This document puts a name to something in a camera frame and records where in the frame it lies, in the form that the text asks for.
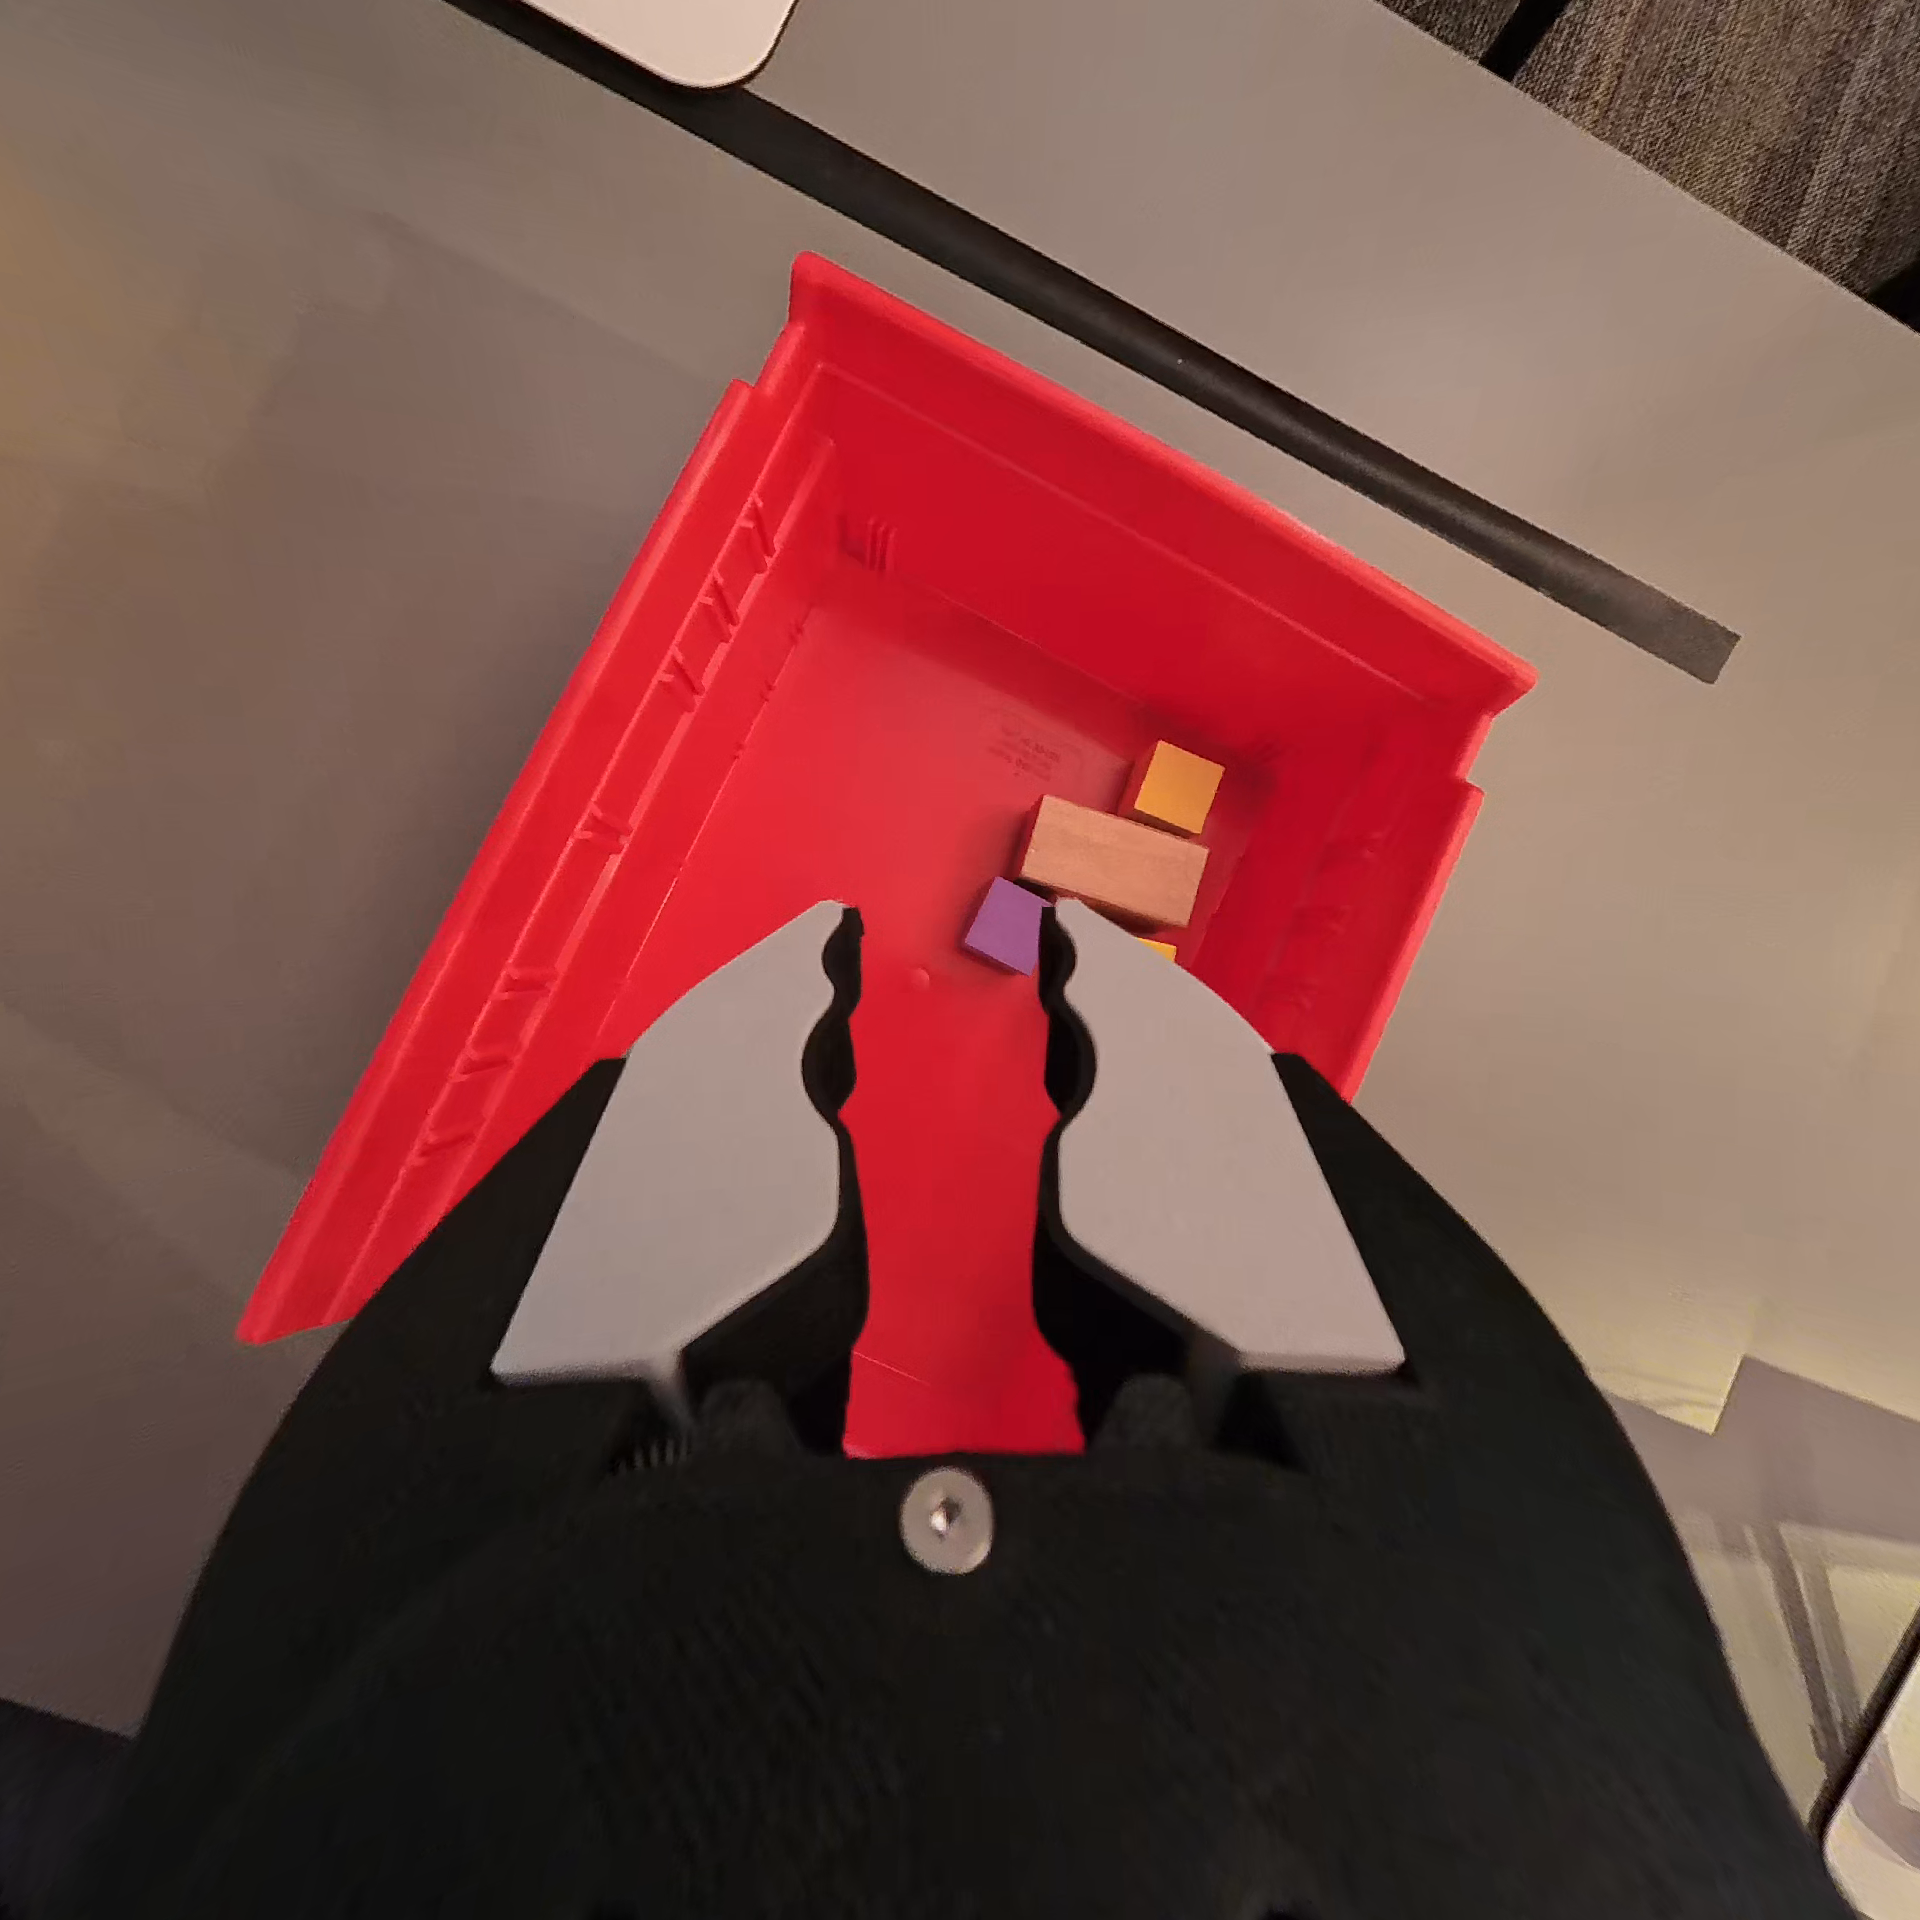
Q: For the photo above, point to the purple wooden cube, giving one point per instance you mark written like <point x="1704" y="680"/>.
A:
<point x="1002" y="922"/>

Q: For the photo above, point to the small yellow wooden cube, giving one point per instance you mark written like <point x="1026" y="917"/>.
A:
<point x="1177" y="783"/>

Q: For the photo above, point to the natural wood rectangular block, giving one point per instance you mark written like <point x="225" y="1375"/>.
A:
<point x="1118" y="857"/>

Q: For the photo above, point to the red plastic bin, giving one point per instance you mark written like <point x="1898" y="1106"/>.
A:
<point x="901" y="675"/>

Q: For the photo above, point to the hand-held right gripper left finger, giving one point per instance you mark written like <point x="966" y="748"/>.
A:
<point x="690" y="1201"/>

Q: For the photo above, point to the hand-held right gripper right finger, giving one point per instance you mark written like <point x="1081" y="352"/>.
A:
<point x="1213" y="1201"/>

